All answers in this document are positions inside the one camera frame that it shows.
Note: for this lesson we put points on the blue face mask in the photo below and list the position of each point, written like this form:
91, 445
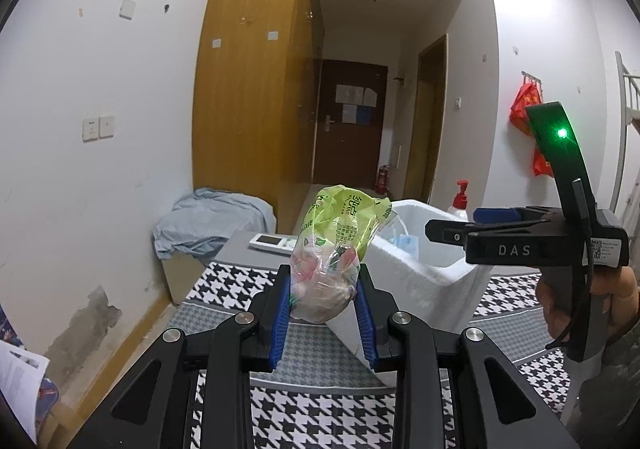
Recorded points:
406, 244

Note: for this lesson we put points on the white remote control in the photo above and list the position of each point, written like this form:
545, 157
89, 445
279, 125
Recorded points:
272, 243

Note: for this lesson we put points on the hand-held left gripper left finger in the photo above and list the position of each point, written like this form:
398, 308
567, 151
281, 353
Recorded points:
281, 324

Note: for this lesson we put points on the white wall box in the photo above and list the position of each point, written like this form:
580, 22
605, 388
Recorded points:
398, 157

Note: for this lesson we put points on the houndstooth blanket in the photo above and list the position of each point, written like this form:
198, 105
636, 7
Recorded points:
320, 409

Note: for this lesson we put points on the open white booklet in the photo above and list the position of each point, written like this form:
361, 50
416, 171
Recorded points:
20, 379

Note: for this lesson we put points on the wooden side door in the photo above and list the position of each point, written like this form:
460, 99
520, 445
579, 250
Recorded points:
425, 129

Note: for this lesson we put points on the white paper notice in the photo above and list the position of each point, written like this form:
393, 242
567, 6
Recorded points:
368, 96
348, 94

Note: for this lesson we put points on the blue paper notice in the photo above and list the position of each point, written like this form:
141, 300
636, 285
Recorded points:
357, 114

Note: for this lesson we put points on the wooden wardrobe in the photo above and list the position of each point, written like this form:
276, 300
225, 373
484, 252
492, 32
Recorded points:
240, 104

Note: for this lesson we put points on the red plastic bags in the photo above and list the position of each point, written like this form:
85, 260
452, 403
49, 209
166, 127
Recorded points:
522, 114

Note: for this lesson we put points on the white wall switch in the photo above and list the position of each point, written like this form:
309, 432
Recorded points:
106, 126

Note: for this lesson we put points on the metal bunk bed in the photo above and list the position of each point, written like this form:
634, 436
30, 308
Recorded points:
622, 104

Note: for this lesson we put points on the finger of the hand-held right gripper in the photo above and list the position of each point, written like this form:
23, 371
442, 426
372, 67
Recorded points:
495, 215
445, 232

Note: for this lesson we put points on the white wall plate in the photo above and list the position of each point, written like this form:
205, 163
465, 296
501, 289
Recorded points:
126, 8

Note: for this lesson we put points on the metal wall hook rack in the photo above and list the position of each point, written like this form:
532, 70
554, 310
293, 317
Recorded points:
531, 76

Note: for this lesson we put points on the white wall socket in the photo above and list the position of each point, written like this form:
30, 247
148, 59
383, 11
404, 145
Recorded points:
90, 130

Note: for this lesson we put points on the blue-grey crumpled bedding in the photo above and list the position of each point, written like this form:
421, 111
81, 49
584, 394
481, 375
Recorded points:
210, 219

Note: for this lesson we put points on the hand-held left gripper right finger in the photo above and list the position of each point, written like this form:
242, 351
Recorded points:
366, 324

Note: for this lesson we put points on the white foam box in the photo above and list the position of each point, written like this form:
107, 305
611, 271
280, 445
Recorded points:
425, 289

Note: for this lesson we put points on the white pump bottle red top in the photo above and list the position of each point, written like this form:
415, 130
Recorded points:
457, 209

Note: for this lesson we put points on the brown entrance door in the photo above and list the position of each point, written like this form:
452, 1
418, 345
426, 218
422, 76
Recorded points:
350, 154

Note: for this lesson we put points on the person's right forearm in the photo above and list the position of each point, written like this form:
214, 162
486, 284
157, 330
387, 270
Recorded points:
620, 379

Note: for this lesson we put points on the red fire extinguisher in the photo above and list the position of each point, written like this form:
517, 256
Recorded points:
382, 181

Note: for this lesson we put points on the person's right hand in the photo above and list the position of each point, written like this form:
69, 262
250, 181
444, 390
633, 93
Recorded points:
552, 309

